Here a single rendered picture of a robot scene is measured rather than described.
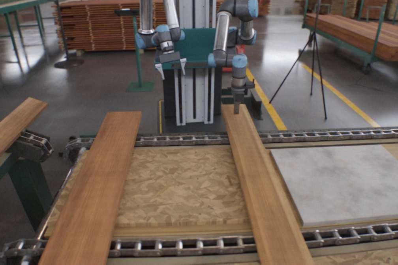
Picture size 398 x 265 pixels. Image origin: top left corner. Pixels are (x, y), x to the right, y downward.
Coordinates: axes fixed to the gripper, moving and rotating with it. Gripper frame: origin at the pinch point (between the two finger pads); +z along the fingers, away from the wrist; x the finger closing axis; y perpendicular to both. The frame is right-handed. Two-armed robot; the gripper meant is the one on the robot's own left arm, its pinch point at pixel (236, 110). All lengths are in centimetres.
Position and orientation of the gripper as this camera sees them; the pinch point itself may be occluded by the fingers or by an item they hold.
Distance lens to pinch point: 160.4
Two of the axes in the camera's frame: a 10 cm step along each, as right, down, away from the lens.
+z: 0.0, 8.8, 4.7
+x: 0.5, 4.7, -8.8
